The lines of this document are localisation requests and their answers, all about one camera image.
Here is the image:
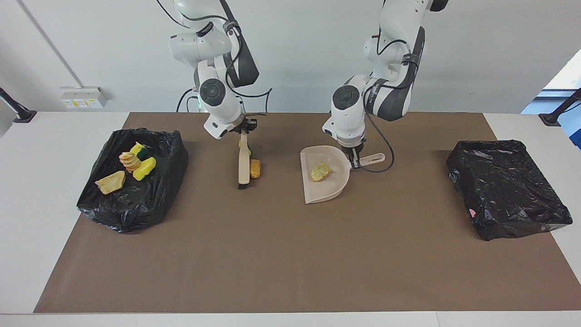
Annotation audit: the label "white wall cable conduit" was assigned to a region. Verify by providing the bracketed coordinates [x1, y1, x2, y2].
[17, 0, 86, 89]

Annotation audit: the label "beige plastic dustpan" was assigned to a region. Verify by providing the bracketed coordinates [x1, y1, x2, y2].
[300, 145, 386, 204]

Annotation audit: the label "black right base cable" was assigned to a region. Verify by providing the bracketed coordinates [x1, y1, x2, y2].
[176, 88, 197, 113]

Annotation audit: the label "left arm gripper cable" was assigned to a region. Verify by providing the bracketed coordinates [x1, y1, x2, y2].
[361, 27, 420, 173]

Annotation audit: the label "beige brush black bristles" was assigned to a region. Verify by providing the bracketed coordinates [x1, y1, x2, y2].
[238, 132, 251, 189]

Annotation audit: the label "black bag lined bin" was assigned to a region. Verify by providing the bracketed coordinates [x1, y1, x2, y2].
[76, 128, 189, 234]
[446, 139, 573, 242]

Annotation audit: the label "right arm gripper cable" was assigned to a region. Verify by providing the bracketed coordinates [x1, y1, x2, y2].
[157, 0, 273, 118]

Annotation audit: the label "brown table mat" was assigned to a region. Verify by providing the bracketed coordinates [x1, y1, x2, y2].
[34, 112, 581, 314]

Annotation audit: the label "black clamp stand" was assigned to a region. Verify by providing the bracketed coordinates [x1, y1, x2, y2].
[0, 87, 37, 124]
[539, 89, 581, 127]

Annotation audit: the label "white wall outlet box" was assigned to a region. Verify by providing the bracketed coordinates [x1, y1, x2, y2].
[60, 86, 107, 109]

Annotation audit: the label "arm gripper cable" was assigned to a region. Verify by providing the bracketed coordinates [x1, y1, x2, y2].
[361, 27, 420, 173]
[157, 0, 273, 118]

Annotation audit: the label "large beige sponge chunk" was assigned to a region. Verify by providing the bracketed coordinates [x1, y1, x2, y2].
[95, 170, 126, 195]

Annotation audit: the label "squarish green yellow sponge piece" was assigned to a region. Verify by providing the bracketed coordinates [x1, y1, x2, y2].
[133, 157, 157, 181]

